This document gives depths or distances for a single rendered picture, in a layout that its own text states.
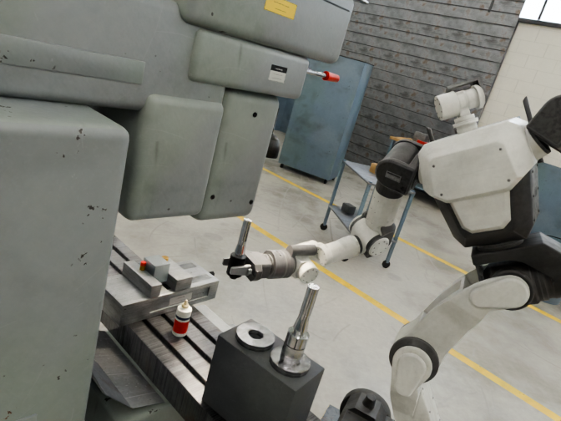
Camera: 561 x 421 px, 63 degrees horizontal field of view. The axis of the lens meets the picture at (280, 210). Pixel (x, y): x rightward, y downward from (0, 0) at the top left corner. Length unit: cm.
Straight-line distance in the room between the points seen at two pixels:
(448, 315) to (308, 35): 84
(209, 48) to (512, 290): 94
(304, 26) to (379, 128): 843
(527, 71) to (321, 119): 344
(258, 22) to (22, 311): 67
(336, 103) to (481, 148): 596
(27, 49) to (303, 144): 665
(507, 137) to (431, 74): 792
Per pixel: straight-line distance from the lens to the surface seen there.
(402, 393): 149
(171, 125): 92
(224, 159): 106
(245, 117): 106
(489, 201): 126
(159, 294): 139
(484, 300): 135
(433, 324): 143
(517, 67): 872
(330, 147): 718
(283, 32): 104
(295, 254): 141
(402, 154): 139
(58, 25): 81
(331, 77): 123
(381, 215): 148
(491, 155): 123
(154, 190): 95
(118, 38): 85
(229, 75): 98
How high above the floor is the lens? 173
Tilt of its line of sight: 18 degrees down
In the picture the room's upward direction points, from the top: 16 degrees clockwise
